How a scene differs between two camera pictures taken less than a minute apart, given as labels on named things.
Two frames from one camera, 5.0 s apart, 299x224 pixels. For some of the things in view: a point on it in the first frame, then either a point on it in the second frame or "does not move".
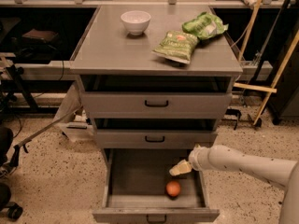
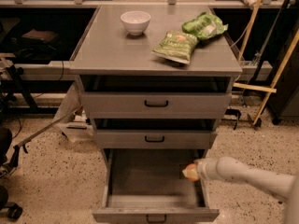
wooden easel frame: [274, 87] does not move
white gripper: [197, 160] -> [205, 169]
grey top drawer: [157, 96] does not move
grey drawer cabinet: [156, 79] does not move
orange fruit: [173, 189] -> [192, 166]
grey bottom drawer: [135, 183] does not move
